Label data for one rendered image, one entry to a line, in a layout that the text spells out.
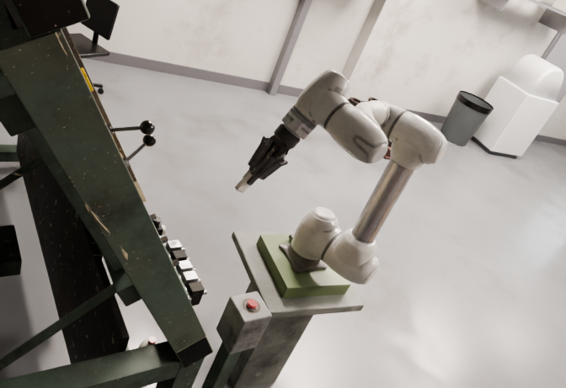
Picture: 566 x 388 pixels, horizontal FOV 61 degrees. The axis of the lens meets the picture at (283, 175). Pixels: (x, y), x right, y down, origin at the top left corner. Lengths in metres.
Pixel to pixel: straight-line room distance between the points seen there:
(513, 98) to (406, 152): 6.00
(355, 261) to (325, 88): 0.91
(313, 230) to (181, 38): 3.86
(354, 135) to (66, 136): 0.70
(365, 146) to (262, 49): 4.72
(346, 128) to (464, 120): 6.11
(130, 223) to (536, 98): 7.05
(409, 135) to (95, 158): 1.15
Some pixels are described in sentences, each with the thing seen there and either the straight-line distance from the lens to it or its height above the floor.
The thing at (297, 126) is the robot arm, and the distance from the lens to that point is 1.36.
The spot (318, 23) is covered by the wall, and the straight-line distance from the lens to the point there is 6.11.
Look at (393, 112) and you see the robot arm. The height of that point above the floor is 1.64.
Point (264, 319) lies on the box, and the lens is 1.77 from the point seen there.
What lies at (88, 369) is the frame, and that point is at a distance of 1.68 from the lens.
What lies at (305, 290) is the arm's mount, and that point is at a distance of 2.15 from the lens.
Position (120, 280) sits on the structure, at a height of 1.13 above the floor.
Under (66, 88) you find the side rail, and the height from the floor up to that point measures 1.75.
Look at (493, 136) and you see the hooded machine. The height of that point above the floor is 0.25.
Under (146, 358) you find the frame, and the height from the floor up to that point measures 0.79.
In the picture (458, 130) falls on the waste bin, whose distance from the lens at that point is 7.42.
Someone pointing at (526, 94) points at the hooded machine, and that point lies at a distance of 7.66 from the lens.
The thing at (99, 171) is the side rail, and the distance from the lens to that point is 1.04.
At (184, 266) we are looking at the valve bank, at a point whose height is 0.76.
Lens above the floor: 2.17
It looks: 29 degrees down
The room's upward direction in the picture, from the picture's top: 24 degrees clockwise
